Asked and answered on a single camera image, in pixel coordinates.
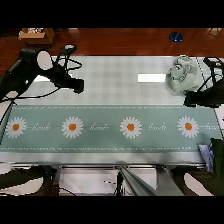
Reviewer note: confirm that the blue garment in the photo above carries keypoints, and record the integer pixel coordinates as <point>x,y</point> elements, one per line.
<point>205,155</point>

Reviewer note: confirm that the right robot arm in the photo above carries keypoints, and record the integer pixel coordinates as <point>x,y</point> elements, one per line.
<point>213,96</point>

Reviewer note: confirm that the pale green polo shirt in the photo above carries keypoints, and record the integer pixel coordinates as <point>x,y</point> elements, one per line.
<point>183,75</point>

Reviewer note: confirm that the dark green garment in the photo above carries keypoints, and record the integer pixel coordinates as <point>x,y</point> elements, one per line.
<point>218,156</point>

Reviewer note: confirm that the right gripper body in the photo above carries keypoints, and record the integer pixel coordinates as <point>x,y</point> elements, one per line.
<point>195,99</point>

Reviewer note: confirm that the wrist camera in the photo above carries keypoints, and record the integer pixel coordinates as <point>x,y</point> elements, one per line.
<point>69,48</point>
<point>213,63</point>

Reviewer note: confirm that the small cardboard box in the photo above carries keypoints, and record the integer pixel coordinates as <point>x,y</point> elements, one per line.
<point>38,36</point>

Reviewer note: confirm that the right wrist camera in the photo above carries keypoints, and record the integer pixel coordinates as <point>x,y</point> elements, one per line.
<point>213,63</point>

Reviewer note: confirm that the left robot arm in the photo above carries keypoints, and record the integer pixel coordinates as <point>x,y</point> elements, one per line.
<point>26,68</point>

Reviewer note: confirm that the silver frame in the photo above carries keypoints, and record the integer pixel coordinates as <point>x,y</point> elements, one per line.
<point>140,181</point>

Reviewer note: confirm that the blue round disc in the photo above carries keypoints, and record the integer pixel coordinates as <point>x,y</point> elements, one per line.
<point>176,36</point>

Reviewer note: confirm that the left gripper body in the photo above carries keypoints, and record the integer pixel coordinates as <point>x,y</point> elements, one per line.
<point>74,85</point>

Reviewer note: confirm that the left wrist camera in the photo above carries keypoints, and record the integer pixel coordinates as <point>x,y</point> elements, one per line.
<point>69,48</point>

